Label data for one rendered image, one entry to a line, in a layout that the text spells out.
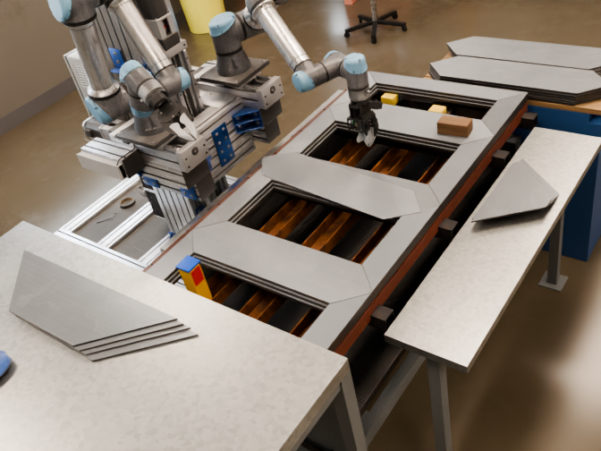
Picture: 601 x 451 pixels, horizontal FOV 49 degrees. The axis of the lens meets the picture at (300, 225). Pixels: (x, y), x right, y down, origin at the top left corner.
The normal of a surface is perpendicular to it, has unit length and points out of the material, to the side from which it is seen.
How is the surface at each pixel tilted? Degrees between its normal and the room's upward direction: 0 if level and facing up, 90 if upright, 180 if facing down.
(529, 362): 0
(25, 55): 90
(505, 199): 0
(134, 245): 0
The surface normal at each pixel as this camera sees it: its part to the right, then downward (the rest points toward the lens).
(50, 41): 0.80, 0.25
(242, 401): -0.18, -0.77
